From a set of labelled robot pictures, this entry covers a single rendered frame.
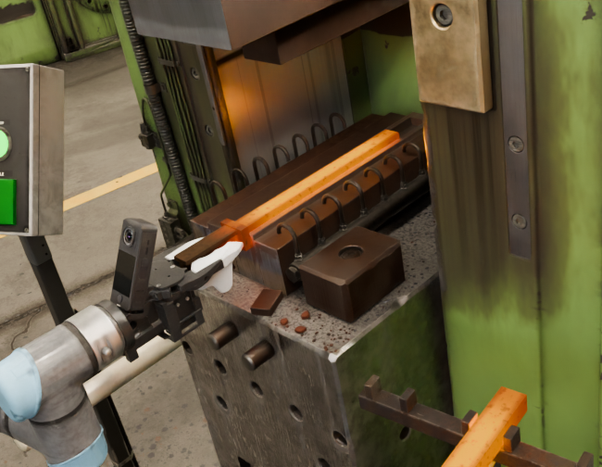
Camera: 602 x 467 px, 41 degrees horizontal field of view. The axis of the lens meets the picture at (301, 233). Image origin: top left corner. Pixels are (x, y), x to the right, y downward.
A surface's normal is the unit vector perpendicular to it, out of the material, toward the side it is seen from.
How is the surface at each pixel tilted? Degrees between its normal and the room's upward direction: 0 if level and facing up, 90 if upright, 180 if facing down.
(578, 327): 90
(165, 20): 90
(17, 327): 0
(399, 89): 90
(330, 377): 90
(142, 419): 0
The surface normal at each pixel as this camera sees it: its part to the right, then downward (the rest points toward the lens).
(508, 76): -0.70, 0.47
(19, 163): -0.39, 0.04
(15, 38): 0.44, 0.39
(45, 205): 0.92, 0.04
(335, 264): -0.18, -0.84
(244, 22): 0.69, 0.26
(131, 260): -0.70, -0.02
